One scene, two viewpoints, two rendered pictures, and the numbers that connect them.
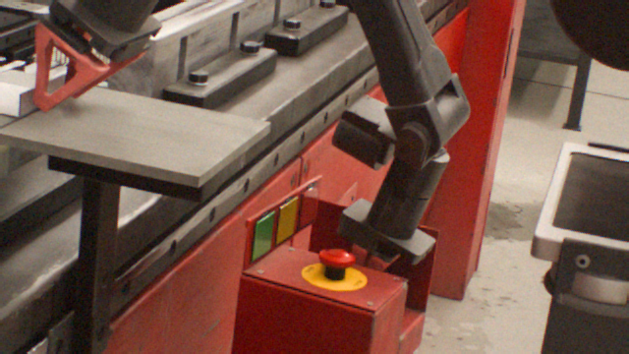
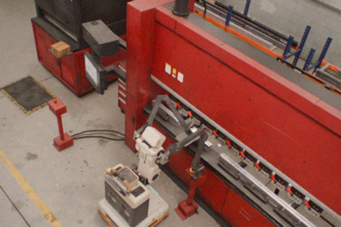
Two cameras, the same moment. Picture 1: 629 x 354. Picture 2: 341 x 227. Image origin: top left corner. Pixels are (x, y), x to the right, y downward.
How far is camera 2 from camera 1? 4.52 m
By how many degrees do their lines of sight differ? 97
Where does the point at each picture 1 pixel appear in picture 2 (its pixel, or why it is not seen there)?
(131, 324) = (192, 156)
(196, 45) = (229, 164)
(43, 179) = (195, 143)
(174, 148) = (180, 138)
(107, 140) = (182, 136)
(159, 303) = not seen: hidden behind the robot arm
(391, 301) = (188, 173)
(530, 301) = not seen: outside the picture
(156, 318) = not seen: hidden behind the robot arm
